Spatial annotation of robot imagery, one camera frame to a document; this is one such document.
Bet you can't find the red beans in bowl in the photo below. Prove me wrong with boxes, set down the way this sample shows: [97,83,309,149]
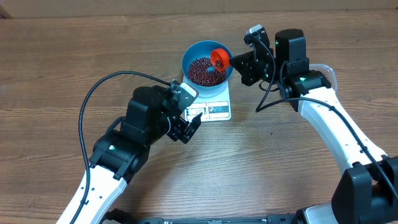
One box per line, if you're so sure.
[187,57,226,87]

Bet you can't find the white digital kitchen scale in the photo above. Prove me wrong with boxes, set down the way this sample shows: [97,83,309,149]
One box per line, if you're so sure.
[183,77,232,123]

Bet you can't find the red measuring scoop blue handle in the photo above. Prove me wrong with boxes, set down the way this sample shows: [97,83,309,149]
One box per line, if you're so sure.
[210,48,230,72]

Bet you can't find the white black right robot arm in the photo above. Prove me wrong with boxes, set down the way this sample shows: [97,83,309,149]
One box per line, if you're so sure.
[229,26,397,224]

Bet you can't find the blue plastic bowl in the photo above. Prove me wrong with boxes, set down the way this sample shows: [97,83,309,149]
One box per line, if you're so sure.
[182,40,233,82]

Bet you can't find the clear container of red beans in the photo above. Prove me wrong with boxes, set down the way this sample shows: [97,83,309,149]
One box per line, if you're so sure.
[309,63,338,92]

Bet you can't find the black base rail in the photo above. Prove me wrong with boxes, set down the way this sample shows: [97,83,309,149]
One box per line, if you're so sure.
[99,208,312,224]

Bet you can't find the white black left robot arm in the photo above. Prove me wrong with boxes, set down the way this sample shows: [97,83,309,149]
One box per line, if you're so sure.
[58,81,200,223]

